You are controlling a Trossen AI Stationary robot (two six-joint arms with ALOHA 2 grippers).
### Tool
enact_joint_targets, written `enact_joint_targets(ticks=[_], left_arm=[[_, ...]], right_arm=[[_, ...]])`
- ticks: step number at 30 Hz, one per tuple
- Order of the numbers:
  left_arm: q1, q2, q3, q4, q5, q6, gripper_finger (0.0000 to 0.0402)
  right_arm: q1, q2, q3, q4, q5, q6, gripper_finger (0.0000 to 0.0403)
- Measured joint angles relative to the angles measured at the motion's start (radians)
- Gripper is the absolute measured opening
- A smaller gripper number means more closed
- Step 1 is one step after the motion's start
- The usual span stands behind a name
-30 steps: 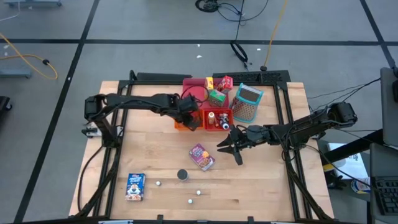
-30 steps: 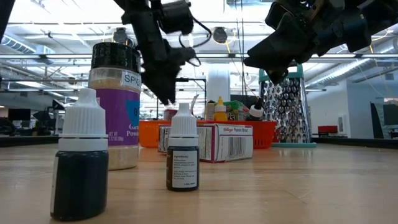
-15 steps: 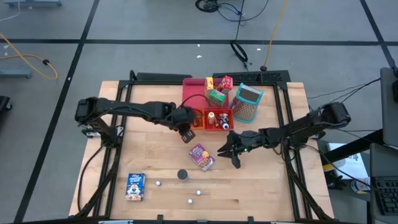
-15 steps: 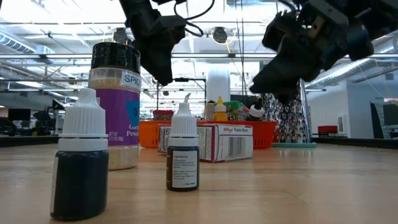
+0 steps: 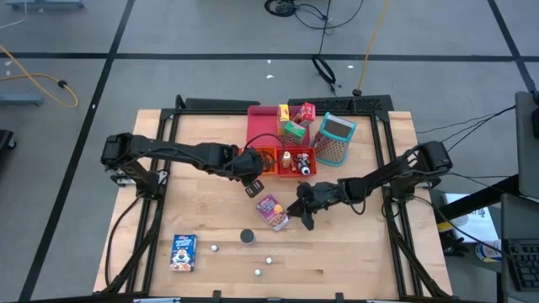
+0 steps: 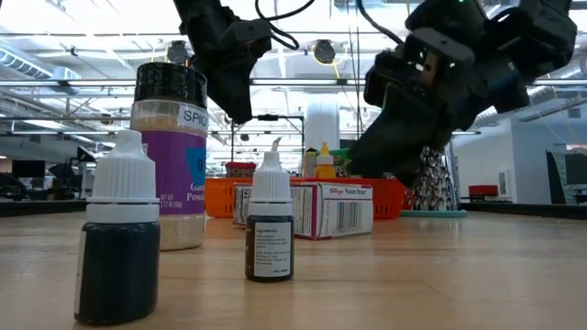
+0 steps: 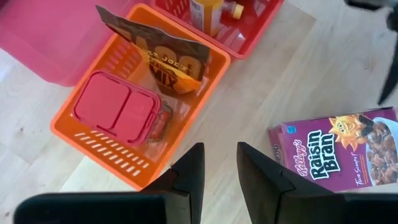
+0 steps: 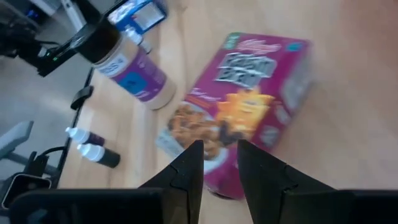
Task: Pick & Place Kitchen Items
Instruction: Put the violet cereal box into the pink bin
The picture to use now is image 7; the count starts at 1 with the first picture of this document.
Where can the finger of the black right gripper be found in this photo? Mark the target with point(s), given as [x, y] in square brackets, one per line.
[392, 77]

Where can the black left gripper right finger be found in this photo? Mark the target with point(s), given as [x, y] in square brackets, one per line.
[264, 193]

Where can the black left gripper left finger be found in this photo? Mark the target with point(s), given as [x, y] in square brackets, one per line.
[192, 186]

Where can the purple Raisin Bran box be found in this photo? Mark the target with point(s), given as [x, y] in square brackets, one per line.
[323, 155]

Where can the red lunch box container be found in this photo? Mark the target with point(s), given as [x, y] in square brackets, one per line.
[109, 105]

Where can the yellow squeeze bottle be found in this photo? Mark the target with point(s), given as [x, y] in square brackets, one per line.
[211, 15]

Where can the orange plastic basket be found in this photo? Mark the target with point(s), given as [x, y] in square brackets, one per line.
[62, 130]

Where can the red plastic basket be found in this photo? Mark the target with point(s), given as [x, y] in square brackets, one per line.
[248, 46]

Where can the pink translucent plastic bin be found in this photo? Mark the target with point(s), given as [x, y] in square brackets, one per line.
[46, 37]

